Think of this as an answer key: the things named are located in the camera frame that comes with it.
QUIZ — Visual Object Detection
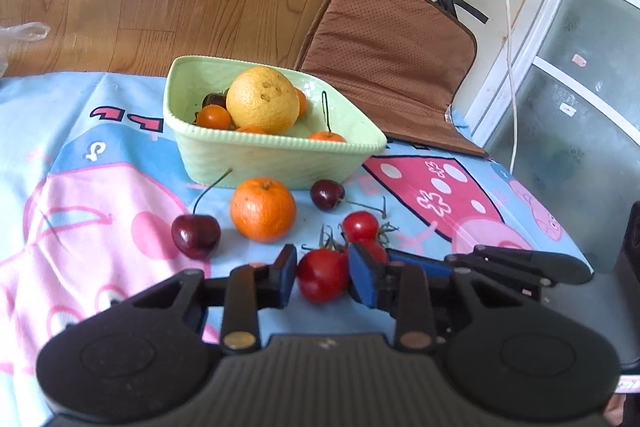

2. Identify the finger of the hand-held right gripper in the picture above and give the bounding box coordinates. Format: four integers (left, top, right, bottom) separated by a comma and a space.
444, 244, 538, 264
387, 248, 593, 288

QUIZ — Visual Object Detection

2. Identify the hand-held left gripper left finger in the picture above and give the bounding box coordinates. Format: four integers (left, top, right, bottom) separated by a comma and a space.
117, 244, 299, 355

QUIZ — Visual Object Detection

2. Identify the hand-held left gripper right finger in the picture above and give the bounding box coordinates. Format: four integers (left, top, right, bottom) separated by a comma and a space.
347, 242, 503, 354

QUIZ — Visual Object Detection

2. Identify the red cherry tomato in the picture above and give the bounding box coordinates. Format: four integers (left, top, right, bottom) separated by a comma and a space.
360, 239, 390, 265
297, 248, 350, 305
341, 211, 380, 243

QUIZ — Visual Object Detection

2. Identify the green plastic basket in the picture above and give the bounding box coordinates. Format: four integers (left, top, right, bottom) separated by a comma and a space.
163, 55, 388, 190

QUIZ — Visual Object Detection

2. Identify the orange cherry tomato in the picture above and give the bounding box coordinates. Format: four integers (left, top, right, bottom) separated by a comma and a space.
195, 105, 233, 130

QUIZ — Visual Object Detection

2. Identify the large yellow citrus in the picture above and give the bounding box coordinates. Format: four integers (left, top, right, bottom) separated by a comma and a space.
226, 66, 300, 136

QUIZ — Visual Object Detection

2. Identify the white framed glass door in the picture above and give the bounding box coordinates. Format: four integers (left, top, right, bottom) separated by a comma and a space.
466, 0, 640, 275

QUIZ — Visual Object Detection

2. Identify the printed blanket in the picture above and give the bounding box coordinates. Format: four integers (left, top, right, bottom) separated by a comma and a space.
0, 69, 592, 427

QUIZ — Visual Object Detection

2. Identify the brown seat cushion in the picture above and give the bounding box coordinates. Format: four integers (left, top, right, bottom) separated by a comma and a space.
294, 0, 491, 158

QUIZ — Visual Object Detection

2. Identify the clear plastic bag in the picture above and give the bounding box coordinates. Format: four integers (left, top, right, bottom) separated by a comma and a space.
0, 21, 51, 78

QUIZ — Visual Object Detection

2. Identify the white cable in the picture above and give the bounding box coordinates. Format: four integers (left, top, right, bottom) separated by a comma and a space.
496, 0, 519, 174

